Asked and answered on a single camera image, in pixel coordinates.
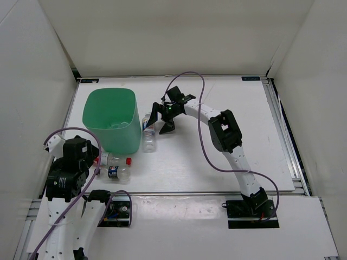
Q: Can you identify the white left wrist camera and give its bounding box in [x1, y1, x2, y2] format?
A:
[43, 134, 66, 159]

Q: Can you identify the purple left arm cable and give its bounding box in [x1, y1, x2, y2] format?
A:
[28, 127, 132, 260]

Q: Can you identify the clear Pepsi bottle black cap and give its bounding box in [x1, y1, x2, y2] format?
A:
[96, 166, 130, 184]

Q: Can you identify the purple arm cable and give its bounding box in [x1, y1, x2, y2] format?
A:
[28, 127, 132, 260]
[162, 71, 280, 223]

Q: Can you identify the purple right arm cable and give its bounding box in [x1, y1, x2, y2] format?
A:
[162, 71, 280, 223]

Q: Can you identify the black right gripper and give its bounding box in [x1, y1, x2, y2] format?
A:
[147, 102, 182, 135]

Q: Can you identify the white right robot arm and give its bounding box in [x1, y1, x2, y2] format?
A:
[143, 86, 268, 217]

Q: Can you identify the green plastic bin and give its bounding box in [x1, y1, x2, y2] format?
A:
[82, 88, 142, 154]

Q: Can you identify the aluminium table frame rail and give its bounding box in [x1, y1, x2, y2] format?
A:
[262, 77, 312, 197]

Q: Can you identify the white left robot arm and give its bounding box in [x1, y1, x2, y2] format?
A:
[43, 134, 114, 259]

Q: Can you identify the clear bottle red label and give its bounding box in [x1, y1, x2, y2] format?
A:
[94, 152, 132, 166]

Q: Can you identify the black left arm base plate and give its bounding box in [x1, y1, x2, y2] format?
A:
[98, 196, 133, 228]

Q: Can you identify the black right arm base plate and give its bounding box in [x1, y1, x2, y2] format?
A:
[221, 199, 280, 229]

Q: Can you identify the clear bottle blue white label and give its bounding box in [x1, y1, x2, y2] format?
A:
[142, 113, 157, 153]

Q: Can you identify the clear bottle blue cap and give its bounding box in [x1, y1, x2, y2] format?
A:
[107, 122, 129, 129]

